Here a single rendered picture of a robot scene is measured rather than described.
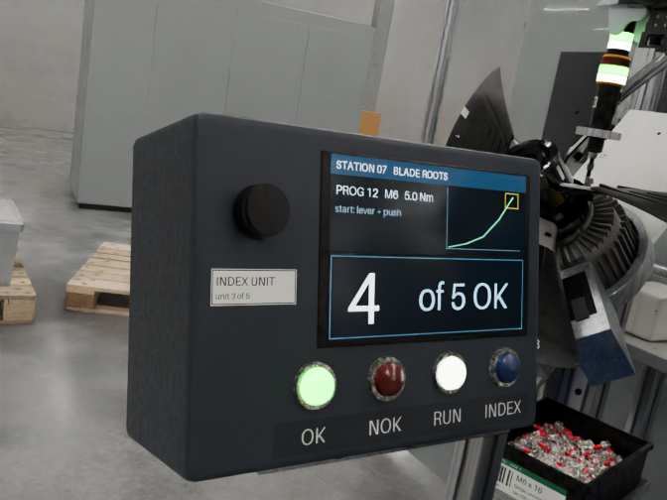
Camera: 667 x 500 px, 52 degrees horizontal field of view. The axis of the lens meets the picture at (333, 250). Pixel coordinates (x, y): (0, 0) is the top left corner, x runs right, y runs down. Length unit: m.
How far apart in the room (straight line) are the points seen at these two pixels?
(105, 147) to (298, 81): 1.88
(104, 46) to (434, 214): 5.99
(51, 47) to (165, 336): 12.64
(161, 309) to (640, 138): 1.35
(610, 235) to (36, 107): 12.16
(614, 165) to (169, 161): 1.29
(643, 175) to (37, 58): 12.01
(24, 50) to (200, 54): 6.81
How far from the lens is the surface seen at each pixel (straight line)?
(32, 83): 13.00
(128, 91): 6.40
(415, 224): 0.43
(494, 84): 1.48
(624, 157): 1.59
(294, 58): 6.74
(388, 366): 0.41
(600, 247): 1.28
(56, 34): 13.00
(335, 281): 0.39
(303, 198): 0.38
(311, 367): 0.39
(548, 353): 1.06
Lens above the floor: 1.27
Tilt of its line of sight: 12 degrees down
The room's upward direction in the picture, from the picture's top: 10 degrees clockwise
